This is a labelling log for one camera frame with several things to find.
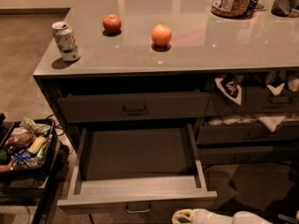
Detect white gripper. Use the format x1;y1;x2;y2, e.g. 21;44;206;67
172;209;233;224

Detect grey drawer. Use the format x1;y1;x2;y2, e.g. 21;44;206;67
198;145;299;165
206;87;299;116
196;121;299;145
58;124;217;215
57;91;209;123

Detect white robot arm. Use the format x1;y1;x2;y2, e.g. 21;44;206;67
172;208;272;224

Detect white packets in drawer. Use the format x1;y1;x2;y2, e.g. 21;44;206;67
207;113;286;133

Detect black white snack bag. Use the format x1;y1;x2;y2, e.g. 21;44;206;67
215;73;244;105

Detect grey cabinet with countertop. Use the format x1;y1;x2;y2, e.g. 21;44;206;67
33;0;299;173

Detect black tray of snacks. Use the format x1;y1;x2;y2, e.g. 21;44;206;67
0;119;56;179

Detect orange fruit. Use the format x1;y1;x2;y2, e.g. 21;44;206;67
151;24;172;47

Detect red apple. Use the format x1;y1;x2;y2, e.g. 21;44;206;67
103;14;121;34

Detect green white soda can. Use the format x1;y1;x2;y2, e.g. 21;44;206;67
51;21;80;62

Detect jar of nuts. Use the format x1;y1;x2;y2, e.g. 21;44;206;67
211;0;250;18

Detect dark glass container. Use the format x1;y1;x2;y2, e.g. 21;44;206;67
271;0;298;17

